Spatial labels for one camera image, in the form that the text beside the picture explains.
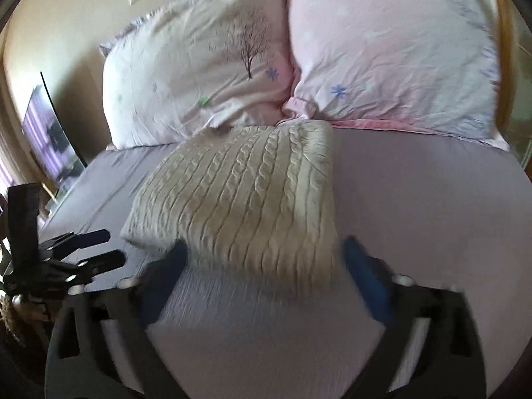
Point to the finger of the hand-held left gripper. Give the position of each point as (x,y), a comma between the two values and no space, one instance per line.
(83,239)
(99,262)

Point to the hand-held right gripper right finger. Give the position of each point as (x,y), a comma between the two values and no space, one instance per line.
(370,284)

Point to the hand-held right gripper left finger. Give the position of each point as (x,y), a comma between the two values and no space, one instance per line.
(164,289)

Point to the person's left forearm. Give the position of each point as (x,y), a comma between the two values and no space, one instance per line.
(16,320)

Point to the flat television screen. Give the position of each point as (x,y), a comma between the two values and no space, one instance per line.
(52,133)

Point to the white pillow with tree print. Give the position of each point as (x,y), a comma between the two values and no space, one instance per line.
(187,70)

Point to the pink pillow with flower print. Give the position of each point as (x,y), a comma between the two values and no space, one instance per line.
(395,50)

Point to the wooden headboard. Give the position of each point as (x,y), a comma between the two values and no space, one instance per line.
(505,50)

